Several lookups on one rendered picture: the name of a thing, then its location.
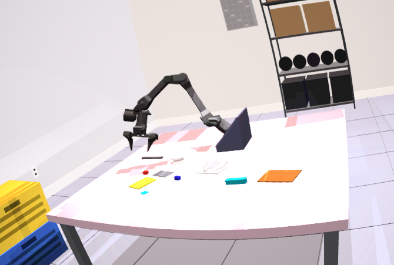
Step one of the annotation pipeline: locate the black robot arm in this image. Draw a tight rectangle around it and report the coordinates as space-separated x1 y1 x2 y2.
123 73 230 134

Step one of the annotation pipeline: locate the orange rectangular plate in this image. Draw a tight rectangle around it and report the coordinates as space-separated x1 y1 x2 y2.
258 169 302 183

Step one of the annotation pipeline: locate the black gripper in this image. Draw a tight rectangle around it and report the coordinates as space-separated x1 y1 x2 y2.
123 121 159 152

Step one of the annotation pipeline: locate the cyan rectangular block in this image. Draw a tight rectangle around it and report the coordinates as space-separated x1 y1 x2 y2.
225 177 247 185

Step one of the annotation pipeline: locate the yellow flat rectangular plate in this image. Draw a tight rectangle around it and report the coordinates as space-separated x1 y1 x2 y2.
129 177 157 189

